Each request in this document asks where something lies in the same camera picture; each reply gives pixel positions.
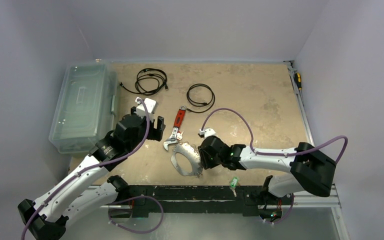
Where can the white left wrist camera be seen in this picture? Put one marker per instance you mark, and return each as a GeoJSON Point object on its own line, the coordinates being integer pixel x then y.
{"type": "Point", "coordinates": [146, 106]}

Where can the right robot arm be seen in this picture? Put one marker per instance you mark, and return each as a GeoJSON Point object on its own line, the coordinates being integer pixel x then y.
{"type": "Point", "coordinates": [304, 167]}

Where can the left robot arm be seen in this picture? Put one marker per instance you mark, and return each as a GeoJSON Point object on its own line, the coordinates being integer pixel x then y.
{"type": "Point", "coordinates": [48, 216]}

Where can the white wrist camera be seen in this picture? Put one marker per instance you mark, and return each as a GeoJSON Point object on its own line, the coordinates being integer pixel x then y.
{"type": "Point", "coordinates": [206, 132]}
{"type": "Point", "coordinates": [146, 106]}

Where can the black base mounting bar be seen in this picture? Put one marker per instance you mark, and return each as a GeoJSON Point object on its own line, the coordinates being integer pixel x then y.
{"type": "Point", "coordinates": [248, 200]}

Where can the clear plastic storage box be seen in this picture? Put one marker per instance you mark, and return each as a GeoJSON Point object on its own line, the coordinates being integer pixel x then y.
{"type": "Point", "coordinates": [86, 107]}

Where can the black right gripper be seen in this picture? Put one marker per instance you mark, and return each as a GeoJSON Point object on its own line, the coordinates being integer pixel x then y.
{"type": "Point", "coordinates": [204, 156]}

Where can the yellow black screwdriver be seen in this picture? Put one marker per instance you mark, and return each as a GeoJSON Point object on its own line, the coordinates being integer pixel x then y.
{"type": "Point", "coordinates": [298, 80]}

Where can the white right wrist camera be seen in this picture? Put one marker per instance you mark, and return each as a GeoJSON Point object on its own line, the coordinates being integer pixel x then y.
{"type": "Point", "coordinates": [206, 132]}

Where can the red handled adjustable wrench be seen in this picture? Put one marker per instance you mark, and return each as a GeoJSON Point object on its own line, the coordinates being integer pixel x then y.
{"type": "Point", "coordinates": [172, 139]}

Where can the aluminium frame rail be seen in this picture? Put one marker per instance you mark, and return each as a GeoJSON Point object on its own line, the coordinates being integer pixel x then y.
{"type": "Point", "coordinates": [316, 160]}

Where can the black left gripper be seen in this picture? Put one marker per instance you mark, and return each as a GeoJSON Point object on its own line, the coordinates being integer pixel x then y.
{"type": "Point", "coordinates": [155, 133]}

